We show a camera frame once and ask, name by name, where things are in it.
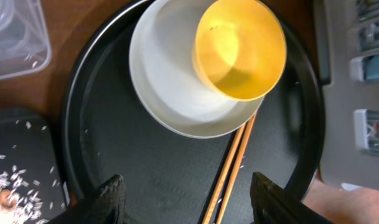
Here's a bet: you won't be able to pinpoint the food scraps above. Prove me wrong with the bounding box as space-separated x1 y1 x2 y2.
0 121 58 224

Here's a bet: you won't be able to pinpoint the rectangular black tray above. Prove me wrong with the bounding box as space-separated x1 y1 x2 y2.
0 107 68 224

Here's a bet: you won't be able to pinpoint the yellow bowl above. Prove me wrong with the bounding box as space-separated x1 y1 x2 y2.
192 0 288 101

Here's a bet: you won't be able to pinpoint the wooden chopstick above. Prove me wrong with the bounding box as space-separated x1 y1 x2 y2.
202 125 245 224
216 111 257 224

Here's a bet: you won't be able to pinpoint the clear plastic bin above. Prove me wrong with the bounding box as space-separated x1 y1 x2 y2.
0 0 52 80

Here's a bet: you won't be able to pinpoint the right wooden chopstick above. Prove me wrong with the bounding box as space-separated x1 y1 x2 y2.
216 111 257 224

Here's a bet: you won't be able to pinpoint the round black tray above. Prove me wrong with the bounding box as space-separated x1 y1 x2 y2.
61 1 324 223

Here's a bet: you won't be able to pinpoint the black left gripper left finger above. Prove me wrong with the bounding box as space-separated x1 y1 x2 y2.
49 174 126 224

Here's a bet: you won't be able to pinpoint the pale green plate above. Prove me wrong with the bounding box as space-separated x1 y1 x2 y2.
129 0 263 139

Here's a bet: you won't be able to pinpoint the left wooden chopstick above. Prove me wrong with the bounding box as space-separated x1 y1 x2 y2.
202 125 245 224

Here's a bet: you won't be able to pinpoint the grey dishwasher rack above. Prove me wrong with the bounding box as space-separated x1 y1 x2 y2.
313 0 379 190

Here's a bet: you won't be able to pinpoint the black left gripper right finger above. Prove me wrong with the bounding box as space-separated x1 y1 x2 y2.
250 172 329 224

